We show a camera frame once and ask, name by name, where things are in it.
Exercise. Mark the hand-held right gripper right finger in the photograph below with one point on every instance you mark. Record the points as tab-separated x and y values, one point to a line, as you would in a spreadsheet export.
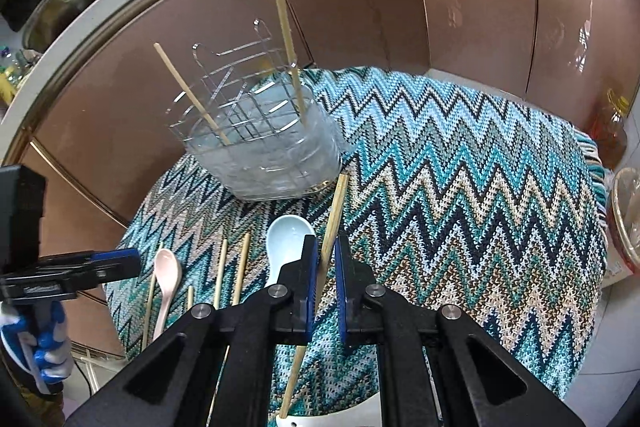
342	292

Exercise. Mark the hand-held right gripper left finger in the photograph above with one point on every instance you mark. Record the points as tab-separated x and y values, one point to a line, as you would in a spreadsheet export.
310	287

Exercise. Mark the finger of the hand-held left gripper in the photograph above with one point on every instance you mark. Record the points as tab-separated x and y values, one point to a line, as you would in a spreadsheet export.
125	263

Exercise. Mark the pink ceramic spoon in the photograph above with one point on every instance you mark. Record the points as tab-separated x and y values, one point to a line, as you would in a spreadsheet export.
167	264

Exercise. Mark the wooden chopstick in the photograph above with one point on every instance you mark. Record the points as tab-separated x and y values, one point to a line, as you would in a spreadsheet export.
221	267
150	307
241	267
286	32
335	217
185	87
190	297

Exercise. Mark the pale blue ceramic spoon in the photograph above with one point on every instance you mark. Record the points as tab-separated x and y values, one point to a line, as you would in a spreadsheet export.
285	237

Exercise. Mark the person's left hand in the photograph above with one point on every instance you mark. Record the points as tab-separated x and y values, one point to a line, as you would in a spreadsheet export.
52	347

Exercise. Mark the plastic condiment bottle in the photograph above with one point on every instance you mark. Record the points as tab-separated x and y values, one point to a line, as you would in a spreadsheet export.
15	67

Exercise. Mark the zigzag knitted mat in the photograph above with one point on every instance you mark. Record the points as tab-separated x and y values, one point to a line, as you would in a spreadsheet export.
450	187

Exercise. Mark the clear lidded container right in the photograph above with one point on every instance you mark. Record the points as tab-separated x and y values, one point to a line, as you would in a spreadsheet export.
627	207

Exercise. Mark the cooking oil bottle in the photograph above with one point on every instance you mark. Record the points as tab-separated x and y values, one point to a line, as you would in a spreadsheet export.
610	132

